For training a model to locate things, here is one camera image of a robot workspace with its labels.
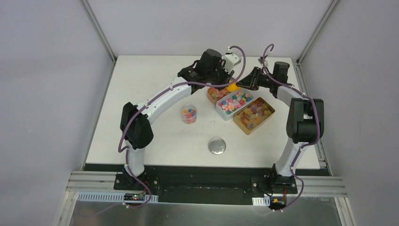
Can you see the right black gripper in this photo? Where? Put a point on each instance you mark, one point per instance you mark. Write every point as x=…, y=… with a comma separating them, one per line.
x=251, y=81

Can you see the pink oval lollipop tin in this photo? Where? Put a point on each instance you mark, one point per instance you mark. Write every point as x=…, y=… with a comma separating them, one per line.
x=215, y=95

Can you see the orange plastic scoop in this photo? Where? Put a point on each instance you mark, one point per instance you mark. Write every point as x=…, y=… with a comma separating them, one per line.
x=233, y=87

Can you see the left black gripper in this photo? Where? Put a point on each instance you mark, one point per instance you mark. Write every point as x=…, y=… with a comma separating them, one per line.
x=223, y=77

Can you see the grey star candy tin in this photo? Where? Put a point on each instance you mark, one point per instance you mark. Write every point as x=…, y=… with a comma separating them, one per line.
x=228, y=106

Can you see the silver round jar lid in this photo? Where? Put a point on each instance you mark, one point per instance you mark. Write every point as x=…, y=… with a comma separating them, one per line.
x=217, y=146

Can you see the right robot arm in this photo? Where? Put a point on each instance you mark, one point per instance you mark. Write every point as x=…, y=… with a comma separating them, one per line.
x=305, y=121

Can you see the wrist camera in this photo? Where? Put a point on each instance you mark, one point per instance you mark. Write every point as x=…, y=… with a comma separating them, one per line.
x=230, y=61
x=262, y=61

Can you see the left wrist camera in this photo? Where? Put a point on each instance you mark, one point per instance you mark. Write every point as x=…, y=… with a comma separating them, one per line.
x=230, y=61

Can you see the yellow gummy candy tin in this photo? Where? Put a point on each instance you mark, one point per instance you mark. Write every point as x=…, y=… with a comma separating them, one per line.
x=254, y=115

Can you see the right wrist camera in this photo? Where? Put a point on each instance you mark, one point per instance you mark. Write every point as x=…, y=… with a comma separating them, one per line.
x=262, y=61

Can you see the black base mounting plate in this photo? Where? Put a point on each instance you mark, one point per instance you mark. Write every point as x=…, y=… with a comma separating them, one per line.
x=203, y=185

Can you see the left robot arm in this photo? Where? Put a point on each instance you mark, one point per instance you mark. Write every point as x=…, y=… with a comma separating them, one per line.
x=211, y=70

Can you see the clear plastic jar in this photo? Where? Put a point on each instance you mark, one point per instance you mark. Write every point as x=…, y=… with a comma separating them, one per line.
x=188, y=114

